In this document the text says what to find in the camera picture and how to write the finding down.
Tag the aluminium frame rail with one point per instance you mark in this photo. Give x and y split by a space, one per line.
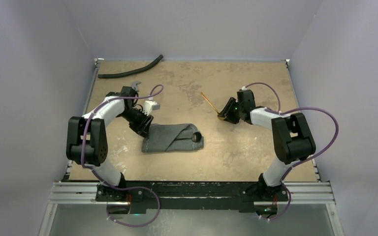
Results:
92 192

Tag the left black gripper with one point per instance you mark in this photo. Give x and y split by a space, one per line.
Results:
142 128

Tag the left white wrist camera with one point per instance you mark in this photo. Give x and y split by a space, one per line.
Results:
150 106

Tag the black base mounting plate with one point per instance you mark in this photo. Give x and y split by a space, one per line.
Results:
193 195

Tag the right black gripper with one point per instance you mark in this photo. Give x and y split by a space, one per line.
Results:
227 111

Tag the red handled screwdriver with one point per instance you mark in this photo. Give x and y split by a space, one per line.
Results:
135 84

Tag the grey cloth napkin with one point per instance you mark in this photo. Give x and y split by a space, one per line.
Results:
171 138

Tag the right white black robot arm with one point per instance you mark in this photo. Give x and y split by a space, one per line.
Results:
292 139

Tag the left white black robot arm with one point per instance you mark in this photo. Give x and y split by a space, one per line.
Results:
87 143

